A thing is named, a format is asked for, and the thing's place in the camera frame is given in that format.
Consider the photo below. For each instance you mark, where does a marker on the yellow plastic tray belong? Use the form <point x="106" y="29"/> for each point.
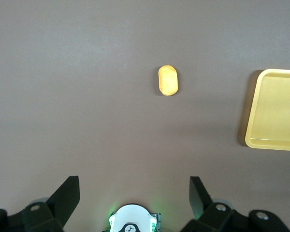
<point x="275" y="108"/>

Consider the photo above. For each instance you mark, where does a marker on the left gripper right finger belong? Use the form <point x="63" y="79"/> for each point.
<point x="203" y="207"/>

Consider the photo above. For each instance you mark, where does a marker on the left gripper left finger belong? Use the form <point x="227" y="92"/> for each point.
<point x="60" y="207"/>

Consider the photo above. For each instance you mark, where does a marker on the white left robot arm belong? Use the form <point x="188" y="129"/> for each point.
<point x="133" y="215"/>

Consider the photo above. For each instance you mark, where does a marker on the yellow potato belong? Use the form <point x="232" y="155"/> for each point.
<point x="168" y="81"/>

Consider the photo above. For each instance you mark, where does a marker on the metal base mounting bracket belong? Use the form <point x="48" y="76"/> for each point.
<point x="158" y="221"/>

